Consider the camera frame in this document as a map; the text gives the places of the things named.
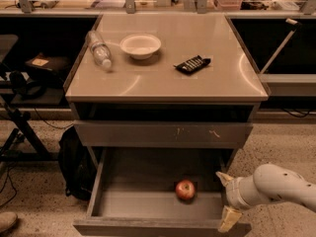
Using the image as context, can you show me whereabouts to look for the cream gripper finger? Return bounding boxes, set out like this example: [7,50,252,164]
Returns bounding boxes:
[218,205,242,233]
[215,171,233,187]

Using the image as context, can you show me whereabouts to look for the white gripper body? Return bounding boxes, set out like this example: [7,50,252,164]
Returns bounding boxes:
[225,176,261,210]

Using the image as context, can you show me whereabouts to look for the red apple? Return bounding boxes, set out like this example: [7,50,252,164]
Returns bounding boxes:
[175,180,196,200]

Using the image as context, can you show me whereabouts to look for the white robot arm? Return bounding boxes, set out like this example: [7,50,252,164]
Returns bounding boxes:
[216,164,316,233]

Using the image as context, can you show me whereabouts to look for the open grey middle drawer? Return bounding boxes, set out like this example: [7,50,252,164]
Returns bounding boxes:
[73,148,251,237]

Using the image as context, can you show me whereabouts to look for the black snack bar wrapper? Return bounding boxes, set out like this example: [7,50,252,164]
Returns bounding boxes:
[175,55,211,75]

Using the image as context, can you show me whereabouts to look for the black backpack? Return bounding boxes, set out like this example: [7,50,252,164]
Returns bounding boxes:
[58,126,97,200]

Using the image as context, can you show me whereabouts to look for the white bowl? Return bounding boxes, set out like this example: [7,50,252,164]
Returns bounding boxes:
[119,34,161,60]

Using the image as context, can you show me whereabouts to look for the grey stick with cap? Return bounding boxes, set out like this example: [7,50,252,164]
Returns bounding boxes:
[260,18,301,74]

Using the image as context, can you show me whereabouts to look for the clear plastic water bottle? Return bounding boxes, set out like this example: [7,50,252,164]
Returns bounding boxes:
[86,31,113,72]

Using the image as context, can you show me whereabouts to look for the black box with label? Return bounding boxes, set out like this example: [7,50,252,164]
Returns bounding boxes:
[25,53,71,80]

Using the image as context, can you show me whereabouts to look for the black headphones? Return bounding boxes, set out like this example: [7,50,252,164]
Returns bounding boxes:
[9,70,46,100]

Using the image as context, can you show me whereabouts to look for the black metal stand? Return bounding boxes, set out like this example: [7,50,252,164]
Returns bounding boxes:
[0,99,58,162]

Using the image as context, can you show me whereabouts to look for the brown shoe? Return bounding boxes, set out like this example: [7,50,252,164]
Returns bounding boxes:
[0,211,18,233]

